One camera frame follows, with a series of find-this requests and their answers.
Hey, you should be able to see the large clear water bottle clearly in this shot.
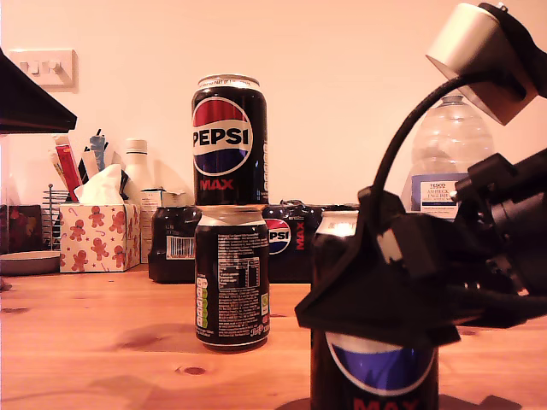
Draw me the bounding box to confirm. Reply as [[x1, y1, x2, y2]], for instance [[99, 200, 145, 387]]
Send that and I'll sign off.
[[410, 94, 497, 214]]

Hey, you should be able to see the white wall light switch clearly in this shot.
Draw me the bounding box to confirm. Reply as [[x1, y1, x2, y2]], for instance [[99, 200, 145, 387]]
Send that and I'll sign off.
[[9, 49, 79, 94]]

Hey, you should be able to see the small white carton box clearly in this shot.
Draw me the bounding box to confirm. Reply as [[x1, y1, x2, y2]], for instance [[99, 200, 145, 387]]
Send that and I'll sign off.
[[139, 186, 187, 265]]

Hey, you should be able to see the black and white packet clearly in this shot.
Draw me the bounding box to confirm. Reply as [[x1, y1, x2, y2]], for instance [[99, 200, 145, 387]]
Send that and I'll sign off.
[[79, 147, 103, 183]]

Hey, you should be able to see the white tissue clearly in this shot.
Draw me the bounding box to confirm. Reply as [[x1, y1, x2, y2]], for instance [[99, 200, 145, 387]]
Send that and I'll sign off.
[[74, 164, 126, 205]]

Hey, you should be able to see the blue packet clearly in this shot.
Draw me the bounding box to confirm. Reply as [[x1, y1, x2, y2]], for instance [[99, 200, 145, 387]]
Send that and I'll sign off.
[[88, 127, 111, 170]]

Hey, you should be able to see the black shrink-wrapped Pepsi multipack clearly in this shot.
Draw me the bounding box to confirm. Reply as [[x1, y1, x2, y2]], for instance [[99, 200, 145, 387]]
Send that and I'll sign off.
[[148, 198, 361, 284]]

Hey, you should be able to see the cream stick packet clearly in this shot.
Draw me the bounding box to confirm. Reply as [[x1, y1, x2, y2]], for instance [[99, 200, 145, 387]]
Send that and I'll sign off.
[[47, 149, 69, 193]]

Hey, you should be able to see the black Pepsi Max can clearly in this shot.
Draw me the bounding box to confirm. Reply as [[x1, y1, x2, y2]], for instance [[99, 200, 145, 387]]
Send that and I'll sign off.
[[194, 205, 272, 354], [191, 73, 270, 206], [309, 208, 441, 410]]

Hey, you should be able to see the white plastic bottle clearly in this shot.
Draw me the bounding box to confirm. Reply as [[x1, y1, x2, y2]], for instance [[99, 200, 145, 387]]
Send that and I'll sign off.
[[122, 138, 156, 204]]

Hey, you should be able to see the metal wire rack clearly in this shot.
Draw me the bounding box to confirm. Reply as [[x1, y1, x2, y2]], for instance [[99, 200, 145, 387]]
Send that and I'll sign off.
[[42, 184, 70, 249]]

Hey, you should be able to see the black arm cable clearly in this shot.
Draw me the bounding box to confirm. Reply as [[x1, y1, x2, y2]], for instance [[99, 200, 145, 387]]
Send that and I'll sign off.
[[370, 74, 467, 202]]

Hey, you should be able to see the grey plate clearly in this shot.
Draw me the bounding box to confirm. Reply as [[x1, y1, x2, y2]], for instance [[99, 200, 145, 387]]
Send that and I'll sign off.
[[0, 249, 62, 276]]

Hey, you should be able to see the gingerbread print tissue box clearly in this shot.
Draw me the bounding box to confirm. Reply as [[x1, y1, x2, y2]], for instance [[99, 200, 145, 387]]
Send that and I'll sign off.
[[58, 202, 142, 273]]

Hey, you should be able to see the gripper white camera box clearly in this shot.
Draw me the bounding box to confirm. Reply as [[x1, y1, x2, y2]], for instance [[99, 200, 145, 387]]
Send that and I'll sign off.
[[426, 2, 547, 126]]

